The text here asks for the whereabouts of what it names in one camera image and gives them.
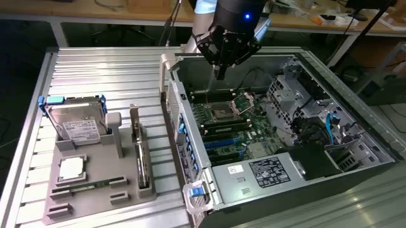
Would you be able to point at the dark grey computer tower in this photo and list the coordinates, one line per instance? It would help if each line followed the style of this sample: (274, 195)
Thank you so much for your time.
(386, 92)

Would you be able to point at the clear plastic bag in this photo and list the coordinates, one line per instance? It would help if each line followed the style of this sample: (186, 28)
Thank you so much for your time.
(296, 8)

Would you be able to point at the black computer mouse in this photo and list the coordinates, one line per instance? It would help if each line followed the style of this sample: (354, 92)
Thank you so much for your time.
(360, 17)

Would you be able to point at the metal disk bay with vents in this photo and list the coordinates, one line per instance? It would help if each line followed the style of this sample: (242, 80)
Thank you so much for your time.
(349, 161)

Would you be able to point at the black tripod leg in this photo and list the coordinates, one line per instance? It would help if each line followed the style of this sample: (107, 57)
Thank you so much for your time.
(374, 20)

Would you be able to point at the CPU socket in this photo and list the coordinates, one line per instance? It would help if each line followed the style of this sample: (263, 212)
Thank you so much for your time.
(222, 111)

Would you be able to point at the metal disk bay cage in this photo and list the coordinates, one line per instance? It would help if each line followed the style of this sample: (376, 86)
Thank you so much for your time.
(285, 95)

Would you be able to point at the grey parts rack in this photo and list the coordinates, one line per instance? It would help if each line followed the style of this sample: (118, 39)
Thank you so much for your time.
(102, 166)

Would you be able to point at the metal socket cover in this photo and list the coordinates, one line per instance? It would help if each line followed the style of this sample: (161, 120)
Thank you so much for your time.
(233, 104)

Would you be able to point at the black graphics card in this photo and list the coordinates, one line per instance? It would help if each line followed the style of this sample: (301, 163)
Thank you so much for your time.
(143, 161)

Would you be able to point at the black expansion slot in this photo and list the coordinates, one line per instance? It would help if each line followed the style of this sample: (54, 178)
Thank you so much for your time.
(225, 158)

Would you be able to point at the black labelled RAM stick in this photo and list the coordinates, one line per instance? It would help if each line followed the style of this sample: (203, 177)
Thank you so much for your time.
(226, 129)

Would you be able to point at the black monitor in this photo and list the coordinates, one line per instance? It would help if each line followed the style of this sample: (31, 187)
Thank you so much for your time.
(372, 3)

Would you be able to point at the open black PC case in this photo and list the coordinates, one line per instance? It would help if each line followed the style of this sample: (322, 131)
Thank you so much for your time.
(333, 190)

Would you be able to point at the aluminium profile bar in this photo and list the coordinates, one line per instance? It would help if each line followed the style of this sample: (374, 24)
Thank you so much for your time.
(389, 59)

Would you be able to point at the blue case latch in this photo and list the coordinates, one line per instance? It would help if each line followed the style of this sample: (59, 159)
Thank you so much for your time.
(195, 192)

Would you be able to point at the silver chipset heatsink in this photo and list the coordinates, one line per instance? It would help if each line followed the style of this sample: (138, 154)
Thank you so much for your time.
(257, 150)

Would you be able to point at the silver CPU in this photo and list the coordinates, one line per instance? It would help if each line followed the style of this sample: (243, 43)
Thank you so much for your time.
(73, 168)

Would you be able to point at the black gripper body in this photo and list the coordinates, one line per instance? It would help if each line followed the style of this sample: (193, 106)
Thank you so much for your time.
(238, 21)

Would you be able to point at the black chair base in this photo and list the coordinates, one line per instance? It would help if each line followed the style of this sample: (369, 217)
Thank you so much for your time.
(123, 31)

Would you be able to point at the blue expansion slot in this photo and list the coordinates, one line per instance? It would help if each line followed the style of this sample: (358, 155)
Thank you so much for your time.
(221, 143)

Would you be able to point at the thin black pole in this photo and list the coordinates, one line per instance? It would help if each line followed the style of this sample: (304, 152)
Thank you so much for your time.
(173, 21)

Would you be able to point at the green motherboard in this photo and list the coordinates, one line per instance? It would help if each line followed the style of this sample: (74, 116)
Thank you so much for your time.
(258, 133)

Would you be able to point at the green RAM stick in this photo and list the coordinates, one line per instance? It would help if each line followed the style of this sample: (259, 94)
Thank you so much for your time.
(95, 183)

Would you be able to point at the hard disk with blue rails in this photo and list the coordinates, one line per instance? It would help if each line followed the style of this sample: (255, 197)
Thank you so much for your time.
(77, 114)

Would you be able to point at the grey power supply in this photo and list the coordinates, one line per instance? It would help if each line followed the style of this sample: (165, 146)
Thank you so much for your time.
(241, 187)

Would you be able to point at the thin locking lever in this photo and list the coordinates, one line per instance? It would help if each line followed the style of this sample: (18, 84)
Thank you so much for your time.
(206, 99)

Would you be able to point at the white device with black insert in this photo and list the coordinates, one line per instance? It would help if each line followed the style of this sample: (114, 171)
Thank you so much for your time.
(341, 21)

